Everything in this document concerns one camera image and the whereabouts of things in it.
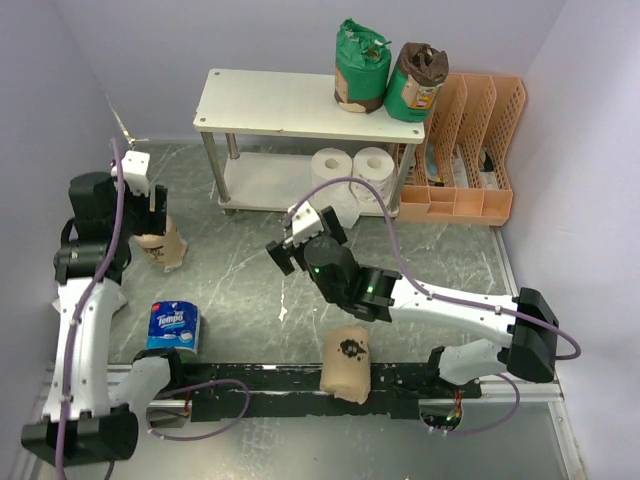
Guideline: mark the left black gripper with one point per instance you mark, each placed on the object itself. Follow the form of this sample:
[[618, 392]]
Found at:
[[152, 222]]

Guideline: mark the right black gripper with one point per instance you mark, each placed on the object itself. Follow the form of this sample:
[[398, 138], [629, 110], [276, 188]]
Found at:
[[281, 255]]

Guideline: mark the beige roll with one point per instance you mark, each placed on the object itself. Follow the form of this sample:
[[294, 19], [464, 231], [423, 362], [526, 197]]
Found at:
[[167, 250]]

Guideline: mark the plain white toilet roll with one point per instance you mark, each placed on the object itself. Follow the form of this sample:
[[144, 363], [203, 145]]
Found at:
[[328, 164]]

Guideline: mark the white roll pink dots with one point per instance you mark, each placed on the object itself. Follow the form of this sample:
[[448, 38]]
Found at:
[[376, 167]]

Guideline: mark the beige roll cloud print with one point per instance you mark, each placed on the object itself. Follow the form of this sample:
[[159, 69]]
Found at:
[[346, 370]]

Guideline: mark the green brown roll orange label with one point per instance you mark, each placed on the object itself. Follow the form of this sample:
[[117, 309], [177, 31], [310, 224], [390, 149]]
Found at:
[[419, 73]]

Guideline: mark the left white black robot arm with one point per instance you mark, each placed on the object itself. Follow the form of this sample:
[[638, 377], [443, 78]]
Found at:
[[83, 420]]

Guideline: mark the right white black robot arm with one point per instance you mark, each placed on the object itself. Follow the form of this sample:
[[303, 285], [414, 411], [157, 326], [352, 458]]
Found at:
[[517, 335]]

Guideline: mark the white two-tier shelf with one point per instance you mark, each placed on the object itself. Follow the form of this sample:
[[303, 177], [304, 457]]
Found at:
[[284, 105]]

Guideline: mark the blue Tempo wrapped roll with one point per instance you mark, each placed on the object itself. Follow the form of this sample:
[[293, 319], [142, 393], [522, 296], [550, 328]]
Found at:
[[174, 324]]

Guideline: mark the orange plastic file organizer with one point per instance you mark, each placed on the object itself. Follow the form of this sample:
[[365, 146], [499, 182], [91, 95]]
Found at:
[[458, 173]]

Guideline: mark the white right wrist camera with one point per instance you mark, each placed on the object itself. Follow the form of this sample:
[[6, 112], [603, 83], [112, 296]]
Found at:
[[301, 224]]

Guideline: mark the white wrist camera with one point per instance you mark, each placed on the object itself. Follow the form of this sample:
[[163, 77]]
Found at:
[[301, 224], [135, 167]]

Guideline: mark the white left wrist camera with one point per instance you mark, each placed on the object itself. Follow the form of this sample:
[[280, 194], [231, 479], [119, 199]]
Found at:
[[135, 167]]

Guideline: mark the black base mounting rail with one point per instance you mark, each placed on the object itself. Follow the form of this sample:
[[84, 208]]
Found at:
[[293, 390]]

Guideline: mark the aluminium frame rail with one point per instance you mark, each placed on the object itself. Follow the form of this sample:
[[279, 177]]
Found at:
[[493, 389]]

